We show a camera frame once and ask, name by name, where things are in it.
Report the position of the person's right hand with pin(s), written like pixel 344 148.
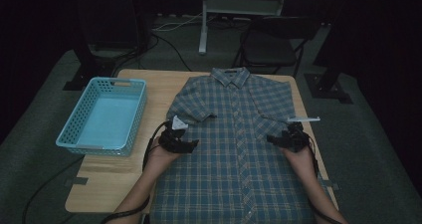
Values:
pixel 300 157

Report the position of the person's left hand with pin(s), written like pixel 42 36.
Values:
pixel 161 156

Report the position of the turquoise plastic basket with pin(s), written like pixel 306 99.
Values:
pixel 106 121

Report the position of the white metal desk frame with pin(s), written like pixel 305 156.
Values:
pixel 232 5

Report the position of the blue plaid shirt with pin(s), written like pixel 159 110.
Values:
pixel 232 151

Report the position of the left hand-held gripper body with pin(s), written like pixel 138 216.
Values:
pixel 172 138

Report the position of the grey tape strip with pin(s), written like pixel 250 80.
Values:
pixel 77 181
pixel 331 185

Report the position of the black folding chair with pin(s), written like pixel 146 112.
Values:
pixel 272 48

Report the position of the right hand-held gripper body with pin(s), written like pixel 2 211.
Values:
pixel 297 136

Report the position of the black stand with base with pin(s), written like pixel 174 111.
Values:
pixel 99 35
pixel 328 74

